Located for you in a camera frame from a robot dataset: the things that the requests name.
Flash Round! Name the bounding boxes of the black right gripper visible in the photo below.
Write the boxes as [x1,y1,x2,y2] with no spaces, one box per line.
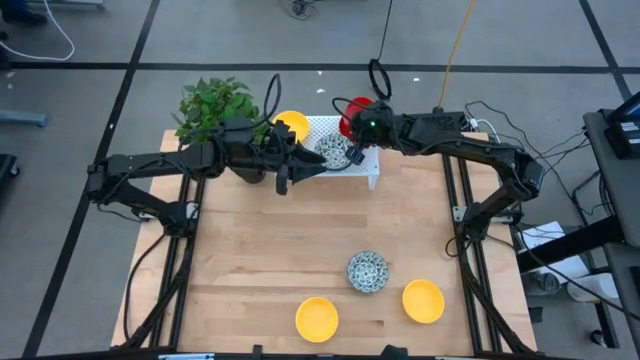
[345,102,401,166]

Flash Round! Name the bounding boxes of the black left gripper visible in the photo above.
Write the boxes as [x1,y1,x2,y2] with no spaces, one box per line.
[259,121,329,196]

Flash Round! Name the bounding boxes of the patterned bowl with teal outside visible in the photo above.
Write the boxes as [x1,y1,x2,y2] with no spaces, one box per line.
[347,250,390,294]
[313,132,355,171]

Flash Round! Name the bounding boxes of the red mini bowl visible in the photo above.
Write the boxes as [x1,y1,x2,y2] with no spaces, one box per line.
[338,96,375,139]

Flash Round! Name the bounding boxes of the yellow mini bowl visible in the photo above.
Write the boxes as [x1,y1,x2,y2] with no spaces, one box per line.
[294,296,340,344]
[401,278,446,325]
[272,110,311,144]

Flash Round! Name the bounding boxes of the white perforated metal rack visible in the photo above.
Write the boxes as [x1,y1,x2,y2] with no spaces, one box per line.
[302,115,381,192]

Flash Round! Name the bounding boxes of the green leafy plant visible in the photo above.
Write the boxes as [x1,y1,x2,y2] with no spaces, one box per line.
[171,75,271,146]

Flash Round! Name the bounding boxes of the white paper sheet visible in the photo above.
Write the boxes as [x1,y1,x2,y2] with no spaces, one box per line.
[519,219,591,284]

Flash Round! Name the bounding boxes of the black desk leg bar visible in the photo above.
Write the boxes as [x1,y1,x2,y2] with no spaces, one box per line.
[516,214,626,274]

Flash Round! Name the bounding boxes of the grey side desk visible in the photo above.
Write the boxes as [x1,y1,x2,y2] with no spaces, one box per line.
[582,107,640,251]

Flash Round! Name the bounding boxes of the black laptop computer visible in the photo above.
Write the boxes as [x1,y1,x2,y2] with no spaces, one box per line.
[602,89,640,161]

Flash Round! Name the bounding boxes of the grey floor bar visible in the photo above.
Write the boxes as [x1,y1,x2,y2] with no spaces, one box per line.
[0,110,49,129]

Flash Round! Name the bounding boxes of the black floor caster base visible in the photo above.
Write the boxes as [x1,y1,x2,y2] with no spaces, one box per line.
[0,153,21,182]

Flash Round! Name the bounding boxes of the person's foot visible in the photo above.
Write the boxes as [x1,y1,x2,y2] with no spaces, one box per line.
[0,0,49,26]

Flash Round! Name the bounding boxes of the black right frame rails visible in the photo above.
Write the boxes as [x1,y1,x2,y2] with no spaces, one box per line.
[441,149,539,356]

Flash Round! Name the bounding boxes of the black frame rails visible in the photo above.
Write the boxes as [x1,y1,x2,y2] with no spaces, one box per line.
[119,172,207,351]
[441,149,539,356]

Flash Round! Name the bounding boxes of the black hanging cable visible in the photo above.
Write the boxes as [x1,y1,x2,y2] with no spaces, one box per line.
[368,0,395,101]

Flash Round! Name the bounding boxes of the yellow hanging cable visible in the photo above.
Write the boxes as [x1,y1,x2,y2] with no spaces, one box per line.
[438,0,476,108]

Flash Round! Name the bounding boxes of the black floor cable tangle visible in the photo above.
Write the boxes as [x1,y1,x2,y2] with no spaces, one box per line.
[279,0,319,21]

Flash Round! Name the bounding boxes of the black left frame rails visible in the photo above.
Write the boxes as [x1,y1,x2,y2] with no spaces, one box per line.
[119,172,207,351]

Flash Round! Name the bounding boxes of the white floor cable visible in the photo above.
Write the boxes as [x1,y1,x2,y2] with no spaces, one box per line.
[0,0,76,62]

